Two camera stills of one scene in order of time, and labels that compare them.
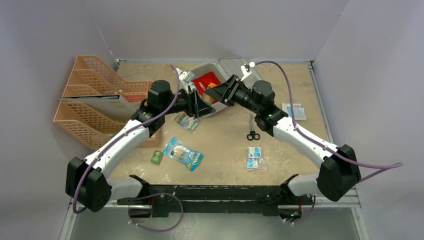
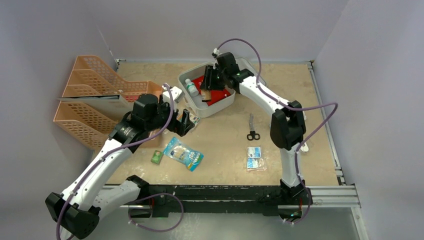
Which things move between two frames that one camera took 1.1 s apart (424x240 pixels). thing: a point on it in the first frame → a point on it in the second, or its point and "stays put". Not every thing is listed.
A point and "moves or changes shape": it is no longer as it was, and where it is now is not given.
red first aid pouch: (201, 83) moves or changes shape
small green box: (157, 157) stays put
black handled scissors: (253, 134) stays put
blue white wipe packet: (255, 162) stays put
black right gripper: (230, 89) → (214, 76)
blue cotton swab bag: (177, 150) stays put
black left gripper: (196, 107) → (180, 128)
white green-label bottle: (192, 86) stays put
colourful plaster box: (188, 122) stays put
